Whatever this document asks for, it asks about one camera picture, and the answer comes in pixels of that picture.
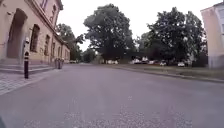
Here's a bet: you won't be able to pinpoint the grey asphalt road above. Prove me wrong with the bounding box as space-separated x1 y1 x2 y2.
0 63 224 128

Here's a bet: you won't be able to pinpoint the large dark green tree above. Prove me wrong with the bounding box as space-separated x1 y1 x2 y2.
82 3 136 64

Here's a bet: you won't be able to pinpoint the row of parked cars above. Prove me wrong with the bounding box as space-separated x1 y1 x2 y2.
99 57 194 68

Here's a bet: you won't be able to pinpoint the group of bins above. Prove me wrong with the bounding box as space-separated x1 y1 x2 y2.
54 57 65 70

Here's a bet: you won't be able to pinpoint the grey stone kerb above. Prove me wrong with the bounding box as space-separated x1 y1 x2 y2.
103 64 224 84

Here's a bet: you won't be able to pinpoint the grass verge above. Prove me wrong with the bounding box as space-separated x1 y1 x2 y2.
109 63 224 81

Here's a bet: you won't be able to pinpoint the black and white bollard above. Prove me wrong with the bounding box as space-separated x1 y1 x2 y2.
23 50 30 80

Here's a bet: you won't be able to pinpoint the stone steps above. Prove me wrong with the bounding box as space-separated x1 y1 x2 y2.
0 58 56 75

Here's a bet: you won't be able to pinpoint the beige stone building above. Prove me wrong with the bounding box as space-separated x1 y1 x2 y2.
0 0 72 66

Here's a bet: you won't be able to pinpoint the grey cobblestone pavement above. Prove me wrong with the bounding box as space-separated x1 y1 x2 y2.
0 68 54 96

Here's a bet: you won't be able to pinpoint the pale beige building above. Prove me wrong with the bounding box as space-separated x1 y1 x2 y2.
200 1 224 70

